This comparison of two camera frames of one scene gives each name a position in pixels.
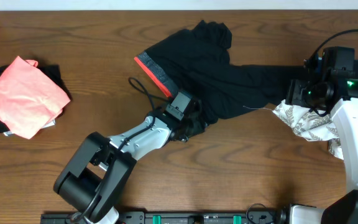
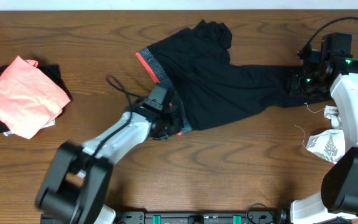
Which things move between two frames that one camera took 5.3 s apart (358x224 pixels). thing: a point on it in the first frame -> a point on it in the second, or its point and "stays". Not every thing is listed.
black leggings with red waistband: (196, 62) stays
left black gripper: (199, 126) -> (177, 127)
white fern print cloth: (311, 126) -> (329, 145)
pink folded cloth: (27, 99) stays
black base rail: (195, 217) stays
